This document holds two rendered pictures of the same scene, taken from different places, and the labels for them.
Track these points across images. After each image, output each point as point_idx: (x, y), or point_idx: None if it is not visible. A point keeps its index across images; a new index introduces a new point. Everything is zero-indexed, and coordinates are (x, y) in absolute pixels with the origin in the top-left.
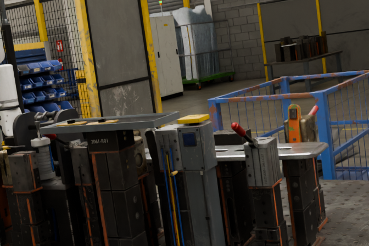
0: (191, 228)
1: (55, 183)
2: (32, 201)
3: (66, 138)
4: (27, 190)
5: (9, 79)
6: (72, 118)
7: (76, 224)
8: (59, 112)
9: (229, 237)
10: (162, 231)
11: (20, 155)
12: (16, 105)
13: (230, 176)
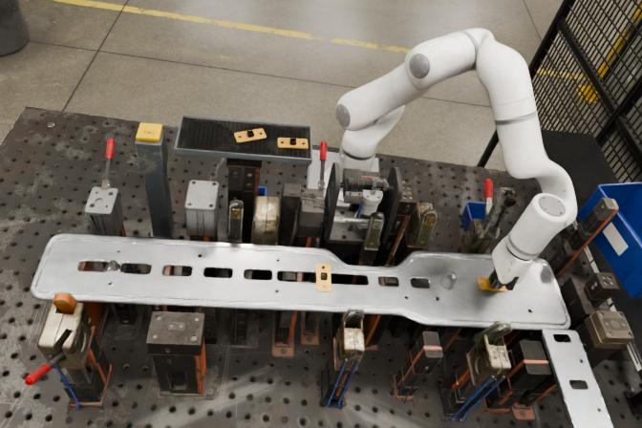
0: None
1: (344, 215)
2: (350, 203)
3: (330, 185)
4: None
5: (523, 216)
6: (333, 184)
7: (320, 241)
8: (335, 163)
9: None
10: (275, 342)
11: (363, 171)
12: (507, 245)
13: None
